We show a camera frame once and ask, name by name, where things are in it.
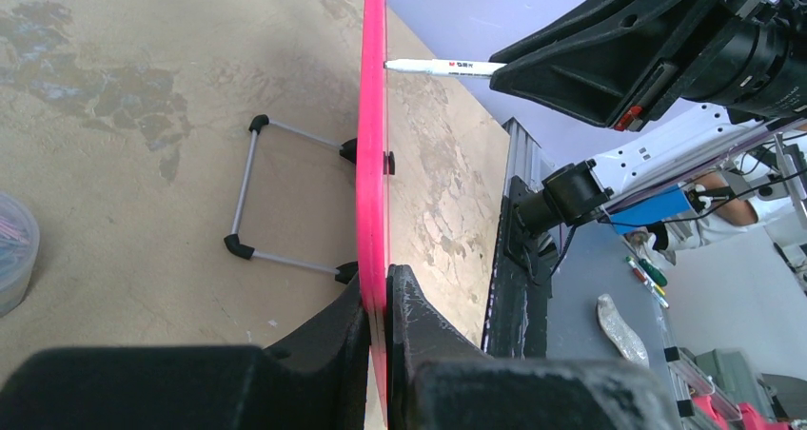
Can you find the wire whiteboard stand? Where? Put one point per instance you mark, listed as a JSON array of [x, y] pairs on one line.
[[279, 171]]

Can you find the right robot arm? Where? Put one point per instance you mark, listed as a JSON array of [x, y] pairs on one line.
[[687, 139]]

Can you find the white whiteboard marker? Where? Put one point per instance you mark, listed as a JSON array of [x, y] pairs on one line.
[[444, 67]]

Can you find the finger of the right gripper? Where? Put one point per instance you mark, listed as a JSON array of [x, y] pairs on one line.
[[615, 63]]

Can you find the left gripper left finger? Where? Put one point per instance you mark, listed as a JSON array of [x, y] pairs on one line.
[[313, 378]]

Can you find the small clear plastic jar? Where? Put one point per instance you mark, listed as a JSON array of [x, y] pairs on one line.
[[20, 239]]

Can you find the pink-framed whiteboard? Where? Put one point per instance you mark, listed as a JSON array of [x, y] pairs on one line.
[[371, 188]]

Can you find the grey sole-shaped object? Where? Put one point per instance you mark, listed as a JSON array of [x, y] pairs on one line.
[[627, 342]]

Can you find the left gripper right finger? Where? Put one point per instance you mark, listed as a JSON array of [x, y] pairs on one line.
[[438, 379]]

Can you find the right black whiteboard foot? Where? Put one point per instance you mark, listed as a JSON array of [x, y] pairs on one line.
[[389, 163]]

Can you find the coloured pens on desk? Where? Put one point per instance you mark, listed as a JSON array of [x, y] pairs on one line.
[[648, 282]]

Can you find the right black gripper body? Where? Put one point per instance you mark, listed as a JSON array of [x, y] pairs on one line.
[[731, 53]]

